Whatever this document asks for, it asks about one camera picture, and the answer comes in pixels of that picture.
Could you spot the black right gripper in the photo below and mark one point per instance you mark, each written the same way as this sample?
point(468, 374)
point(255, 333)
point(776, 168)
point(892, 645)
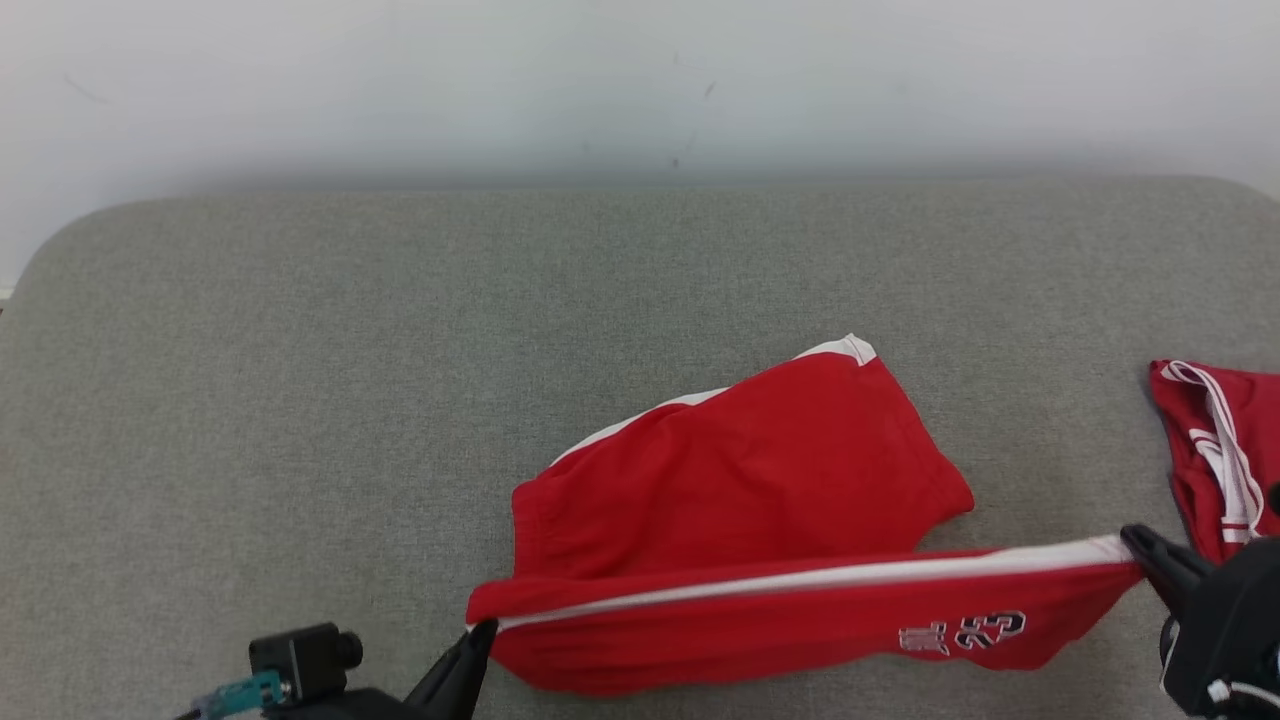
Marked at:
point(1235, 630)

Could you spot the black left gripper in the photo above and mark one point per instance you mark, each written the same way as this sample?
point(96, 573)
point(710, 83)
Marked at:
point(350, 706)

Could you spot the red Bulls jersey shirt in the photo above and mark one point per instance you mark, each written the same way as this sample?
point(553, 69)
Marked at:
point(1190, 440)

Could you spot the red shorts white stripes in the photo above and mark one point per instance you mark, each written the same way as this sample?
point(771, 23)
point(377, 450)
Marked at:
point(750, 480)

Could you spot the grey fabric sofa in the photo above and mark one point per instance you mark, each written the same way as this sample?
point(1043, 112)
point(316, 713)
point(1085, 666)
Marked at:
point(350, 400)

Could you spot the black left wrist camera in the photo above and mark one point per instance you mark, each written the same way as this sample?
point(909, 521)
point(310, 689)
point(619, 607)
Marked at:
point(300, 660)

